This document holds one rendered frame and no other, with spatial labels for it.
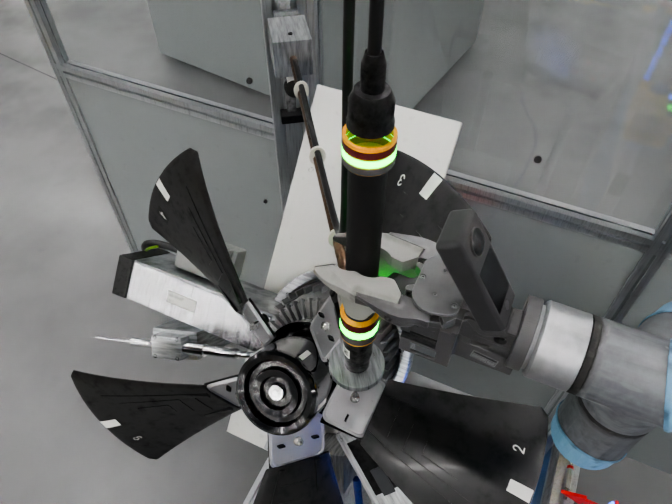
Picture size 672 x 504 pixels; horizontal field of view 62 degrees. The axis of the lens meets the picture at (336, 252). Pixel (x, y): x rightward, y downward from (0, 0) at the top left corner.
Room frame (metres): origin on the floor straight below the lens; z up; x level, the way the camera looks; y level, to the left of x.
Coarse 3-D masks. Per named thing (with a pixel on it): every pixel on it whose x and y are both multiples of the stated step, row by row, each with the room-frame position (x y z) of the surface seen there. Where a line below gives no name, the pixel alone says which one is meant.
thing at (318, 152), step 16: (352, 0) 0.43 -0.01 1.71; (352, 16) 0.43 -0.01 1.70; (352, 32) 0.43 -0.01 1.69; (368, 32) 0.35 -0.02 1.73; (352, 48) 0.44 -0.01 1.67; (368, 48) 0.35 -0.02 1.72; (352, 64) 0.44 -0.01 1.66; (352, 80) 0.44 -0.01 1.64; (304, 96) 0.78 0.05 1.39; (320, 160) 0.62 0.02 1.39; (320, 176) 0.59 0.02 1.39; (336, 224) 0.49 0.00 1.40
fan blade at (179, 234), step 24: (168, 168) 0.61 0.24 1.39; (192, 168) 0.58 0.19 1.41; (168, 192) 0.60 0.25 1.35; (192, 192) 0.57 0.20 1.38; (168, 216) 0.60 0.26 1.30; (192, 216) 0.55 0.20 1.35; (168, 240) 0.61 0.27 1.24; (192, 240) 0.55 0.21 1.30; (216, 240) 0.51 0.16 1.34; (216, 264) 0.51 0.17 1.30; (240, 288) 0.47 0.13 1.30; (240, 312) 0.48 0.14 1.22
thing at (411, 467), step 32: (384, 416) 0.33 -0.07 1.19; (416, 416) 0.33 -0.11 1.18; (448, 416) 0.33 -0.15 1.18; (480, 416) 0.33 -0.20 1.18; (512, 416) 0.33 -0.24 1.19; (544, 416) 0.33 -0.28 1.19; (384, 448) 0.29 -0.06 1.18; (416, 448) 0.29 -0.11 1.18; (448, 448) 0.29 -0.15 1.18; (480, 448) 0.29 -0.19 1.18; (544, 448) 0.29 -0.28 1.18; (416, 480) 0.25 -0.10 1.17; (448, 480) 0.25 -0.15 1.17; (480, 480) 0.25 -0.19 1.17
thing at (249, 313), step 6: (246, 306) 0.47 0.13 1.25; (252, 306) 0.45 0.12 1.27; (246, 312) 0.47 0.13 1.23; (252, 312) 0.45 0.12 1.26; (246, 318) 0.48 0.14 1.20; (252, 318) 0.46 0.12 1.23; (258, 318) 0.44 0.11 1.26; (258, 324) 0.45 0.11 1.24; (264, 324) 0.43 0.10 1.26; (258, 330) 0.45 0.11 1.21; (264, 330) 0.43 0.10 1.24; (258, 336) 0.46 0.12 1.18; (264, 336) 0.44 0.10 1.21; (270, 336) 0.42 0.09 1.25; (264, 342) 0.45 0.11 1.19
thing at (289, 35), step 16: (288, 16) 1.00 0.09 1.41; (304, 16) 1.00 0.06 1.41; (272, 32) 0.95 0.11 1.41; (288, 32) 0.94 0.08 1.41; (304, 32) 0.95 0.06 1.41; (272, 48) 0.92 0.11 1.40; (288, 48) 0.92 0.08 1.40; (304, 48) 0.92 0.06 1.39; (288, 64) 0.92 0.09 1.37; (304, 64) 0.92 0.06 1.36
